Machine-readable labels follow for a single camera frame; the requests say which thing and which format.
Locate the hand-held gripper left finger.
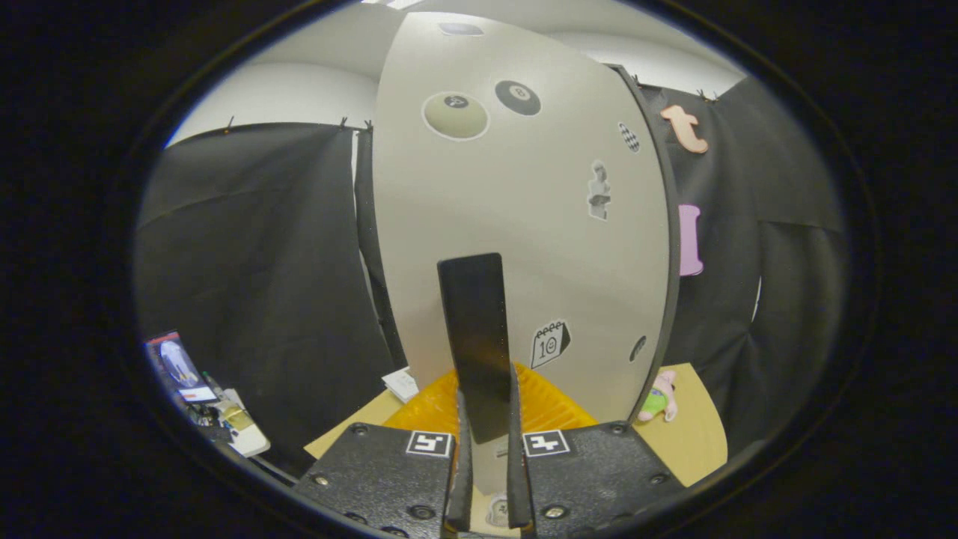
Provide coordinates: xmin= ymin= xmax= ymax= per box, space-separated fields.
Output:
xmin=292 ymin=367 xmax=474 ymax=539

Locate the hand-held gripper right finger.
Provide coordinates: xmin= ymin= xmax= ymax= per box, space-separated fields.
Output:
xmin=507 ymin=362 xmax=686 ymax=539

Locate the white shoe cabinet door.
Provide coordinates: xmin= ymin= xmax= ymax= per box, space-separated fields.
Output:
xmin=372 ymin=11 xmax=672 ymax=495

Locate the grey shoe cabinet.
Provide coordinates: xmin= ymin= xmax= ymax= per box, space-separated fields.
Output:
xmin=610 ymin=64 xmax=682 ymax=424

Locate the green and pink plush toy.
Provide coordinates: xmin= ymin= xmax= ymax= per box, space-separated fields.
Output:
xmin=638 ymin=371 xmax=678 ymax=422

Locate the white box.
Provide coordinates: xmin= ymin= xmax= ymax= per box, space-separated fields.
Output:
xmin=221 ymin=388 xmax=272 ymax=457

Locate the black backdrop cloth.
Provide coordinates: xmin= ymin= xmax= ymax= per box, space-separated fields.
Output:
xmin=135 ymin=75 xmax=850 ymax=480

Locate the small screen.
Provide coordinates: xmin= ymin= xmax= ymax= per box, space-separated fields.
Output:
xmin=146 ymin=332 xmax=222 ymax=405

